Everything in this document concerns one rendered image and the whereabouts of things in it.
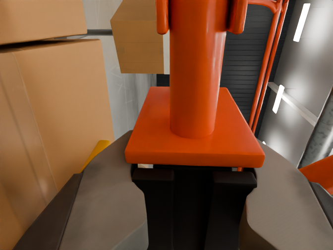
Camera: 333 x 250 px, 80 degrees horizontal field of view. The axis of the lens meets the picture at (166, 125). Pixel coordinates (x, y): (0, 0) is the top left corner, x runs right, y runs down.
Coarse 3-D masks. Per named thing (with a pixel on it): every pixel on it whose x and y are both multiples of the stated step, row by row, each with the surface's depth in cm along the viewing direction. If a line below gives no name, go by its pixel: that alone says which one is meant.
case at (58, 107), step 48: (0, 48) 16; (48, 48) 18; (96, 48) 29; (0, 96) 14; (48, 96) 19; (96, 96) 29; (0, 144) 14; (48, 144) 19; (96, 144) 30; (0, 192) 14; (48, 192) 19; (0, 240) 14
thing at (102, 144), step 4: (100, 140) 31; (104, 140) 31; (108, 140) 31; (100, 144) 30; (104, 144) 30; (108, 144) 30; (96, 148) 29; (100, 148) 29; (104, 148) 29; (92, 152) 28; (96, 152) 28; (92, 156) 27; (88, 160) 27; (80, 172) 25
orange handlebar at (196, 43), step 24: (168, 0) 7; (192, 0) 6; (216, 0) 6; (240, 0) 6; (168, 24) 8; (192, 24) 7; (216, 24) 7; (240, 24) 7; (192, 48) 7; (216, 48) 7; (192, 72) 8; (216, 72) 8; (192, 96) 8; (216, 96) 9; (192, 120) 9
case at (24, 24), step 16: (0, 0) 14; (16, 0) 15; (32, 0) 17; (48, 0) 19; (64, 0) 21; (80, 0) 25; (0, 16) 14; (16, 16) 15; (32, 16) 17; (48, 16) 19; (64, 16) 21; (80, 16) 25; (0, 32) 14; (16, 32) 15; (32, 32) 17; (48, 32) 19; (64, 32) 21; (80, 32) 25
